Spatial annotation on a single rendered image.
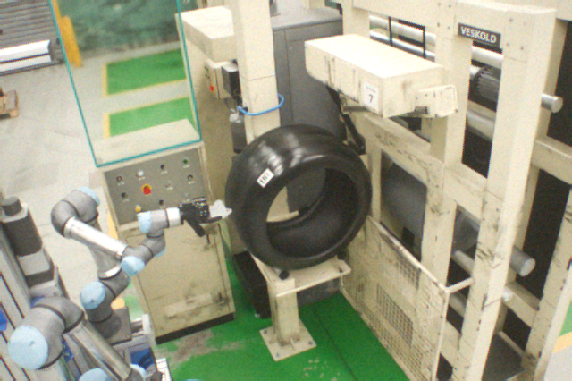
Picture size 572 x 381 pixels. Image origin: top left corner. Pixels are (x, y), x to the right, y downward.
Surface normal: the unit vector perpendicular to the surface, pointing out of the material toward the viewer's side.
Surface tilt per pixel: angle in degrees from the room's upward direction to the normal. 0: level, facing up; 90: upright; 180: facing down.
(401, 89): 90
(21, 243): 90
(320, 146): 44
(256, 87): 90
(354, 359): 0
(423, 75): 90
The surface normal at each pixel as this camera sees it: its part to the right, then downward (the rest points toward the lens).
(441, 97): 0.33, 0.17
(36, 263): 0.33, 0.47
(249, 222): -0.42, 0.39
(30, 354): -0.11, 0.40
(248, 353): -0.08, -0.85
